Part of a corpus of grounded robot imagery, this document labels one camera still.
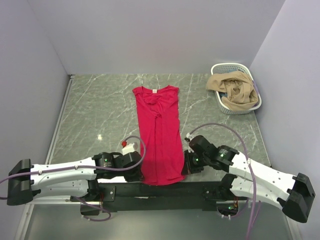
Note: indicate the tan t-shirt in basket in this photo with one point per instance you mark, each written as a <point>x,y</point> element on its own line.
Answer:
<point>238,87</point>

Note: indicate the aluminium frame rail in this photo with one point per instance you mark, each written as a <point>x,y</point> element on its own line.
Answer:
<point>47,200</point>

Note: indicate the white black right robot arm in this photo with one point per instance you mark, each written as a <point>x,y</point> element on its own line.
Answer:
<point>293,194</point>

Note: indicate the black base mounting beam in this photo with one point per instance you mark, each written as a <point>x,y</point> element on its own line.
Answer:
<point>135,196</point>

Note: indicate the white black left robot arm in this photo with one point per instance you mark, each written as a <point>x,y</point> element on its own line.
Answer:
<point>77,179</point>

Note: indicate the white perforated laundry basket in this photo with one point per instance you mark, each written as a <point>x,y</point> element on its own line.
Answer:
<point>229,67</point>

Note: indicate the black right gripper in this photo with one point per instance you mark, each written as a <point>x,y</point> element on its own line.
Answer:
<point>188,168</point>

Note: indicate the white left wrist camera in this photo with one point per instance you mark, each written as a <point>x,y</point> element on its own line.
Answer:
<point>129,147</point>

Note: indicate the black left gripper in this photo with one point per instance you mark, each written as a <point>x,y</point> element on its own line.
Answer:
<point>137,175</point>

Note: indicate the red t-shirt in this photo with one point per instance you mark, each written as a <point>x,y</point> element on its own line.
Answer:
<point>159,128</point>

